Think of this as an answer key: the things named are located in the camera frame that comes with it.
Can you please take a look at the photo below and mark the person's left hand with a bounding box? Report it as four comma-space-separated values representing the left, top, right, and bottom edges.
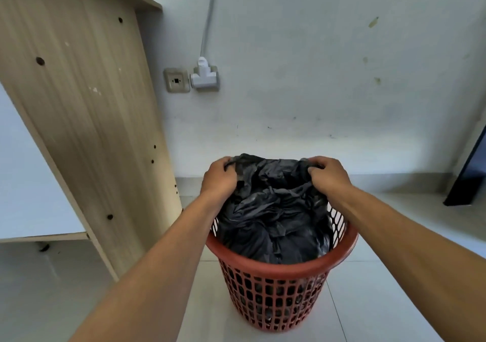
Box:
199, 156, 239, 214

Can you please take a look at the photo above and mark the light wooden desk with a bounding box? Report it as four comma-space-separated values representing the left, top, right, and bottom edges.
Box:
0, 0, 184, 282

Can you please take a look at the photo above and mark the red plastic mesh bin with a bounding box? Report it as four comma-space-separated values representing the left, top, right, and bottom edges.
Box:
206, 201, 359, 333

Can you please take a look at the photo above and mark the grey power cable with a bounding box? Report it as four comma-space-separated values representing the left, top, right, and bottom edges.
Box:
199, 0, 216, 60

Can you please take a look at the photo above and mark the white plug adapter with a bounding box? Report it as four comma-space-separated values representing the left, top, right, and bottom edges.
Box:
189, 56, 221, 92

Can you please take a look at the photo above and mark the black flat panel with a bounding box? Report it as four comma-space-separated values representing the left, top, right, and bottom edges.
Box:
443, 124, 486, 207

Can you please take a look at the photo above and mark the person's right forearm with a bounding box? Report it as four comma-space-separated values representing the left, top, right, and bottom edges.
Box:
328, 186, 486, 342

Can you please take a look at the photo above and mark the beige wall socket plate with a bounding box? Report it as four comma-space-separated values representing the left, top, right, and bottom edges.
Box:
163, 67, 191, 94

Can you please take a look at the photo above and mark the black plastic trash bag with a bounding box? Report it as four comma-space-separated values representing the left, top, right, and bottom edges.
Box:
216, 153, 335, 266

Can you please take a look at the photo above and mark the person's right hand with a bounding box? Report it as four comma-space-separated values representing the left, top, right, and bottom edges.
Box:
306, 155, 354, 204

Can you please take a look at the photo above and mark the person's left forearm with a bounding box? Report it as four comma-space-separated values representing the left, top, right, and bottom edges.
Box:
70, 192, 228, 342

